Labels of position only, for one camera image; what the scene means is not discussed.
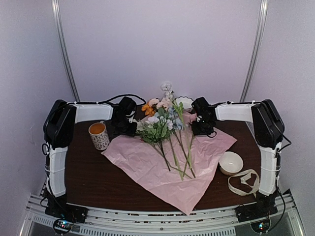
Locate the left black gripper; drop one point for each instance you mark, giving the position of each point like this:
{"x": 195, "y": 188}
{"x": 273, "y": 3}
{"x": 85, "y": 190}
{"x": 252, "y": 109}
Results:
{"x": 131, "y": 132}

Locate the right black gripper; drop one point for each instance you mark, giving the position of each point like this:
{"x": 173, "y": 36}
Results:
{"x": 197, "y": 131}

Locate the blue fake flower stem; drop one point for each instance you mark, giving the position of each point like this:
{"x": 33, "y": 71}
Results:
{"x": 173, "y": 117}

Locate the purple pink wrapping paper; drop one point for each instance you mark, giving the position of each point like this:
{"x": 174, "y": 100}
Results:
{"x": 148, "y": 169}

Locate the white flower bunch green leaves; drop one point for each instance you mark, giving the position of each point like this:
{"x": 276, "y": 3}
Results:
{"x": 155, "y": 130}

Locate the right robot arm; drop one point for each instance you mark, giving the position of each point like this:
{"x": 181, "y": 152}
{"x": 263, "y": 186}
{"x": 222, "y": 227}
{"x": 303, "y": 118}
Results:
{"x": 268, "y": 133}

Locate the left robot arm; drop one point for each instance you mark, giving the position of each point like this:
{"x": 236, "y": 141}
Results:
{"x": 59, "y": 130}

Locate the scalloped white bowl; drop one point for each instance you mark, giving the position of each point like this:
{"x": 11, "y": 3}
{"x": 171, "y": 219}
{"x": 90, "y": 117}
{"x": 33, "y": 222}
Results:
{"x": 186, "y": 101}

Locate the patterned mug yellow inside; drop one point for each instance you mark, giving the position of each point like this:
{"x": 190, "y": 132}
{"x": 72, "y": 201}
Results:
{"x": 99, "y": 135}

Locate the plain white bowl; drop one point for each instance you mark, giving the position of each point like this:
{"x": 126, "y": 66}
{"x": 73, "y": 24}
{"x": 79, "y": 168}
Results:
{"x": 231, "y": 163}

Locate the beige ribbon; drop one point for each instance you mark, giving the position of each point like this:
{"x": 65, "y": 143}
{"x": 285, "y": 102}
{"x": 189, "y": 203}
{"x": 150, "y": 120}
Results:
{"x": 244, "y": 177}

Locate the front aluminium rail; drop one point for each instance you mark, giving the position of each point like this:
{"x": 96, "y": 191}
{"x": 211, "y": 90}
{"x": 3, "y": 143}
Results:
{"x": 211, "y": 222}

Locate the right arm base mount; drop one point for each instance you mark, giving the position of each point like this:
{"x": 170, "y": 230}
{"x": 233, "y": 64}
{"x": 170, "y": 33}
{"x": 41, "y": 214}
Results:
{"x": 259, "y": 218}

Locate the right aluminium frame post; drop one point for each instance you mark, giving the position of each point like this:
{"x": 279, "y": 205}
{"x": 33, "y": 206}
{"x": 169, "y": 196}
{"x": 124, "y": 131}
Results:
{"x": 261, "y": 23}

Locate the aluminium frame post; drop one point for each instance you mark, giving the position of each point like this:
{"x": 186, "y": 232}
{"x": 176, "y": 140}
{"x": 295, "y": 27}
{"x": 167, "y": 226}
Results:
{"x": 64, "y": 52}
{"x": 261, "y": 23}

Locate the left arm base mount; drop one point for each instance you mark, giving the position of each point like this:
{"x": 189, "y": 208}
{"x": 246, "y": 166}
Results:
{"x": 65, "y": 220}

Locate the left aluminium frame post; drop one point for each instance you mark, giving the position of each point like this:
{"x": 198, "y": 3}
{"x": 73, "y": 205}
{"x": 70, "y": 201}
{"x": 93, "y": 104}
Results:
{"x": 64, "y": 52}

